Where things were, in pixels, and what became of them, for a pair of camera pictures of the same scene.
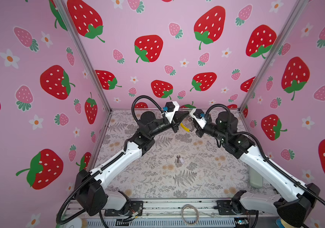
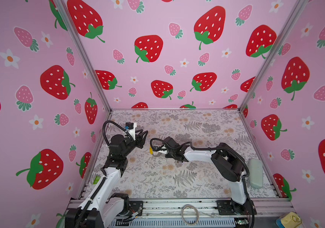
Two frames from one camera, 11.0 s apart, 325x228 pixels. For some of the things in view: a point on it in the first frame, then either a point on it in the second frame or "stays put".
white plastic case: (255, 180) stays put
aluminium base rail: (175, 213) stays put
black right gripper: (198, 132) -> (168, 155)
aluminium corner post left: (74, 33) stays put
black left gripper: (174, 125) -> (138, 143)
